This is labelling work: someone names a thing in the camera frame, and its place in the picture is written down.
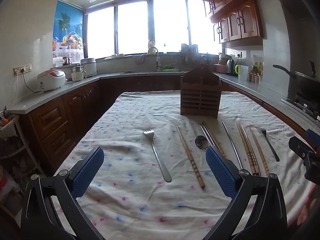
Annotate black wok pan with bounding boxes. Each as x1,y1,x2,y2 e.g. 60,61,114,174
272,61,319,98

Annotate electric kettle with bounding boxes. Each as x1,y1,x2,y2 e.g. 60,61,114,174
226,59,235,75

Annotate silver fork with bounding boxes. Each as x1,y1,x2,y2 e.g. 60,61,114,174
143,129,172,183

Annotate upper wooden cabinets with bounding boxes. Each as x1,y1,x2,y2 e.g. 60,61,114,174
203,0,263,43

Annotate bamboo chopstick pair member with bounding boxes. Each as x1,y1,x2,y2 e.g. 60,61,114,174
236,123,257,176

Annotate pink basin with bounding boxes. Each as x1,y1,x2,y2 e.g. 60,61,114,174
214,64,227,74

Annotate dish rack with utensils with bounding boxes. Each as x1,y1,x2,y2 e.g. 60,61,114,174
180,43,199,66

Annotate green vegetables in sink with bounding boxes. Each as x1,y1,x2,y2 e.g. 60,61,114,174
158,64,180,72

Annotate small white electric pot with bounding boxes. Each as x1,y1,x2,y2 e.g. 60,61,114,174
71,66,87,82

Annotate silver spoon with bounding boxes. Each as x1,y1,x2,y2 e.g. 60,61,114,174
195,135,208,152

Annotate white floral tablecloth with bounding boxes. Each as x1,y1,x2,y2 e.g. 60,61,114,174
61,92,315,239

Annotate striped bamboo chopstick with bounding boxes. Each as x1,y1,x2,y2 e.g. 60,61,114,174
175,125,206,189

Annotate wall power socket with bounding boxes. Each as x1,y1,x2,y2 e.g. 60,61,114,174
14,64,32,76

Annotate kitchen faucet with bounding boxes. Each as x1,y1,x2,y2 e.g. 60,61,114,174
148,46,161,69

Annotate lower wooden cabinets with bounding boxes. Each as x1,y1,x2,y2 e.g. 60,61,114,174
27,74,316,170

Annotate white jug green handle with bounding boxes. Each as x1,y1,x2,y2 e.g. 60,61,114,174
234,64,249,81

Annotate fruit poster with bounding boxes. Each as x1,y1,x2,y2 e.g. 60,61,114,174
52,1,84,62

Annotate brown wooden chopstick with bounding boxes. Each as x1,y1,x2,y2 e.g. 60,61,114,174
202,121,227,158

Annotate wooden utensil holder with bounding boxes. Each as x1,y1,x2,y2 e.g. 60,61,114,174
180,64,222,118

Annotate wooden cabinets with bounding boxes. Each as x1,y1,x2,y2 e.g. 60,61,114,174
203,0,263,43
27,74,316,170

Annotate condiment bottles rack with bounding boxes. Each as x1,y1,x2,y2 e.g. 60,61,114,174
248,55,264,85

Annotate large white rice cooker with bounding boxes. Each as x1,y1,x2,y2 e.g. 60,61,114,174
80,58,97,77

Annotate white red rice cooker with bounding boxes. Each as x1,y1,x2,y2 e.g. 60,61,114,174
37,69,66,92

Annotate long metal chopstick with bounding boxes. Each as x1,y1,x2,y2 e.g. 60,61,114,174
221,121,244,170

